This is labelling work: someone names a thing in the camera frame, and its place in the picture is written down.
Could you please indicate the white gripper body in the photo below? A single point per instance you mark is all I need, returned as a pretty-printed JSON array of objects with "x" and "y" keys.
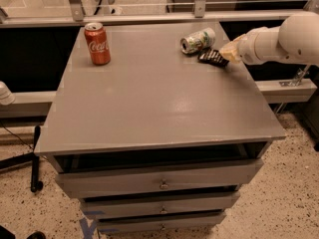
[{"x": 248, "y": 48}]

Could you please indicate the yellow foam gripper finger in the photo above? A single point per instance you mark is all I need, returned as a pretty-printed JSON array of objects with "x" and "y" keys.
[
  {"x": 239, "y": 38},
  {"x": 230, "y": 53}
]

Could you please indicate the black rxbar chocolate wrapper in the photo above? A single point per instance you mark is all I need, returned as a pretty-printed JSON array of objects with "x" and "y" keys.
[{"x": 212, "y": 57}]

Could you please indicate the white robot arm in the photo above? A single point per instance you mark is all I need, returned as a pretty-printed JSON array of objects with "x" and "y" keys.
[{"x": 295, "y": 41}]

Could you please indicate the silver green 7up can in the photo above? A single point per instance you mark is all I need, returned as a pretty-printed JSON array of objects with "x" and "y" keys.
[{"x": 197, "y": 41}]

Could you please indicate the red coca-cola can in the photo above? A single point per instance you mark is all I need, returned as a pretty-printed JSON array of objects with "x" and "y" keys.
[{"x": 97, "y": 42}]

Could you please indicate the grey drawer cabinet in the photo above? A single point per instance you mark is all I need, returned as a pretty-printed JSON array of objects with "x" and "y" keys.
[{"x": 151, "y": 105}]

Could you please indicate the grey metal railing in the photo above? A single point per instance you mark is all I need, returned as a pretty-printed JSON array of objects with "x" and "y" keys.
[{"x": 58, "y": 13}]

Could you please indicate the bottom grey drawer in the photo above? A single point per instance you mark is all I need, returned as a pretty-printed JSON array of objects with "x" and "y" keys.
[{"x": 161, "y": 222}]

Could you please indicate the grey drawer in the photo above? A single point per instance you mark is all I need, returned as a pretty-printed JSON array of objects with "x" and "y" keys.
[
  {"x": 158, "y": 179},
  {"x": 159, "y": 205},
  {"x": 161, "y": 222}
]

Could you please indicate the top grey drawer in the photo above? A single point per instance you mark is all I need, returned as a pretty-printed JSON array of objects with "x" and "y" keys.
[{"x": 158, "y": 179}]

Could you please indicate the middle grey drawer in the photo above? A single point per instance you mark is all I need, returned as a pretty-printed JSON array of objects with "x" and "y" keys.
[{"x": 159, "y": 205}]

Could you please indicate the white cylindrical object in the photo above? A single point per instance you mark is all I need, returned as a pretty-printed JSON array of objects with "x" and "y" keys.
[{"x": 6, "y": 96}]

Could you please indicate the blue tape mark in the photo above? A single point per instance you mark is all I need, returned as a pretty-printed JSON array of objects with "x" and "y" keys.
[{"x": 90, "y": 229}]

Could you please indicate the black tripod leg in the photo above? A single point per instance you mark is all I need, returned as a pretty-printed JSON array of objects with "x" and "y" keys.
[{"x": 36, "y": 184}]

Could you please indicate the black shoe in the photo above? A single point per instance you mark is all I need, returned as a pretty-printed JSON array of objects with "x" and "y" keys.
[{"x": 37, "y": 235}]

